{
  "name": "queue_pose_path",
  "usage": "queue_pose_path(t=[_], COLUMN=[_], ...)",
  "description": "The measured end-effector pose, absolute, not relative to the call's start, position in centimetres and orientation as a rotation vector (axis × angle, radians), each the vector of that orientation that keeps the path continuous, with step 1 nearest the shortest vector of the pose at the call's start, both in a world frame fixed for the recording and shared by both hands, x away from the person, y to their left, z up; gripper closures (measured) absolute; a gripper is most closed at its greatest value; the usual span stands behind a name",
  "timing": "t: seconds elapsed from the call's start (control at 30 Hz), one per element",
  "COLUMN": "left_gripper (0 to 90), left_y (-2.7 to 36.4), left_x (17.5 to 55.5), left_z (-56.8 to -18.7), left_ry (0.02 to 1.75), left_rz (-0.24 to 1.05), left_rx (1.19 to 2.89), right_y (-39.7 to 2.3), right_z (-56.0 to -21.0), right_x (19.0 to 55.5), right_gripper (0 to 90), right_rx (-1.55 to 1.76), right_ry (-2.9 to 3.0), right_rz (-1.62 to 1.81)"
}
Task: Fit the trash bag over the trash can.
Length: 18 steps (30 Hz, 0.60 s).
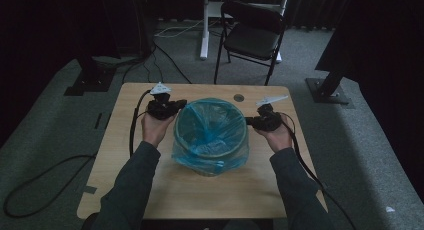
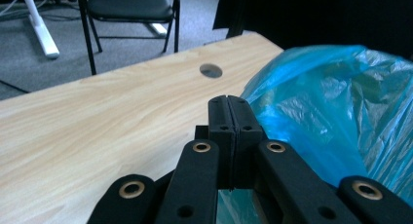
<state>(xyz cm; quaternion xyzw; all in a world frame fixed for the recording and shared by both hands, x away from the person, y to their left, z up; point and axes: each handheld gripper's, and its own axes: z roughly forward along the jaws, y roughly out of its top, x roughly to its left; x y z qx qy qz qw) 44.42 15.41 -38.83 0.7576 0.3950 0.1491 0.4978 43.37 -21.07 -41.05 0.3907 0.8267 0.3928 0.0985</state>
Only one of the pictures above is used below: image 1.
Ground white floor cable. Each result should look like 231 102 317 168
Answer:
154 19 205 38

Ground blue plastic trash bag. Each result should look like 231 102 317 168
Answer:
170 97 251 177

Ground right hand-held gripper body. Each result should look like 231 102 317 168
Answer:
256 95 289 132

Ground black folding chair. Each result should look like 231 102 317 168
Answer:
213 0 288 87

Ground white desk frame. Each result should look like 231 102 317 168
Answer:
199 0 291 64

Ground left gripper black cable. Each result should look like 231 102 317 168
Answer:
129 89 153 158

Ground person's left hand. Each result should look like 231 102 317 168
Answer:
141 111 174 148

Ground black floor cable loop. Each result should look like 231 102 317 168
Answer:
3 153 98 219

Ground black floor cables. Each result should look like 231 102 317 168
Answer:
121 43 193 85

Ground black curtain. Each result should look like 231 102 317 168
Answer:
314 0 424 201
0 0 154 148

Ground person's right hand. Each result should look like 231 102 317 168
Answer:
255 114 294 154

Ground black stand with square base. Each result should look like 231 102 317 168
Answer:
63 54 118 97

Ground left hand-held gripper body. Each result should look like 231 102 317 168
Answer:
147 82 173 121

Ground metal stand with bolted base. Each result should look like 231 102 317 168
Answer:
305 68 351 105

